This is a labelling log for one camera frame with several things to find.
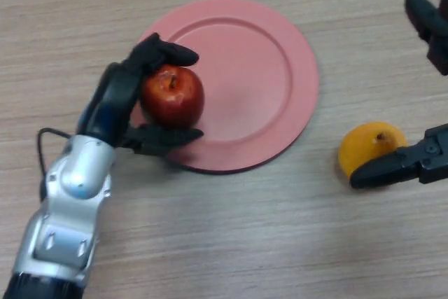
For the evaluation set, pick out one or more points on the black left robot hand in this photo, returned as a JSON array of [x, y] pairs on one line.
[[112, 103]]

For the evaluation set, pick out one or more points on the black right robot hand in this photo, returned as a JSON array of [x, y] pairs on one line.
[[385, 169]]

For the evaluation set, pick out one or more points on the red apple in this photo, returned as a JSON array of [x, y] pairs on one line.
[[175, 103]]

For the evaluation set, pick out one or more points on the pink round plate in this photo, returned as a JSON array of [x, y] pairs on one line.
[[252, 85]]

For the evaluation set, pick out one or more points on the orange round fruit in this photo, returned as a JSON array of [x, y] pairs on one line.
[[360, 148]]

